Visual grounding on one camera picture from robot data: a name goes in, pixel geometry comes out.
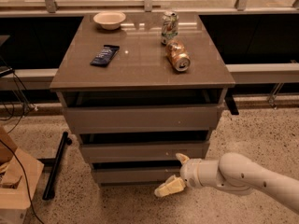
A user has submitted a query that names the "grey drawer cabinet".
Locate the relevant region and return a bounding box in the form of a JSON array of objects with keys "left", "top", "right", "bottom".
[{"left": 50, "top": 12, "right": 235, "bottom": 172}]

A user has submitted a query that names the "black metal floor bar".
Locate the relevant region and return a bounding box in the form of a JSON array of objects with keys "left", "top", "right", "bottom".
[{"left": 40, "top": 132, "right": 72, "bottom": 201}]

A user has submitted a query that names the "lying orange soda can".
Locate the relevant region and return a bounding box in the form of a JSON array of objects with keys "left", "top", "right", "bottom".
[{"left": 165, "top": 39, "right": 191, "bottom": 72}]

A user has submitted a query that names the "black metal leg right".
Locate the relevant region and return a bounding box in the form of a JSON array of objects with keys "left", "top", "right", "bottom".
[{"left": 225, "top": 90, "right": 239, "bottom": 115}]

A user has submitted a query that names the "white bowl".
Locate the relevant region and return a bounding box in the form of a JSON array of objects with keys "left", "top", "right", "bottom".
[{"left": 93, "top": 11, "right": 126, "bottom": 31}]

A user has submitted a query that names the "grey drawer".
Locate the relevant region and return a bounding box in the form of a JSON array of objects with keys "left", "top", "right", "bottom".
[
  {"left": 64, "top": 105, "right": 223, "bottom": 134},
  {"left": 80, "top": 141, "right": 209, "bottom": 163},
  {"left": 92, "top": 166, "right": 180, "bottom": 185}
]

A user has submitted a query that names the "upright green white can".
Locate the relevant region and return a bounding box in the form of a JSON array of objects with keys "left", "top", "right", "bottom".
[{"left": 161, "top": 10, "right": 178, "bottom": 45}]

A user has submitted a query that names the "dark blue snack bar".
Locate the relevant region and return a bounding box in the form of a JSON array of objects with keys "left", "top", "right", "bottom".
[{"left": 90, "top": 45, "right": 120, "bottom": 67}]

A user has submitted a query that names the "black cable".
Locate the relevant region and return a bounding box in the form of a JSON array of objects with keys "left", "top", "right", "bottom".
[{"left": 0, "top": 138, "right": 46, "bottom": 224}]

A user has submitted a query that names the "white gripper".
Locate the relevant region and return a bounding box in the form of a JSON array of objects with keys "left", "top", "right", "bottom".
[{"left": 154, "top": 153, "right": 225, "bottom": 197}]

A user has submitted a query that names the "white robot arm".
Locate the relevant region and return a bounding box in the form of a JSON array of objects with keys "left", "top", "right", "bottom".
[{"left": 154, "top": 152, "right": 299, "bottom": 213}]

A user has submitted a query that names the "brown cardboard box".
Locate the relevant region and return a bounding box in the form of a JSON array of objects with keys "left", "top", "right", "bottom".
[{"left": 0, "top": 127, "right": 44, "bottom": 224}]

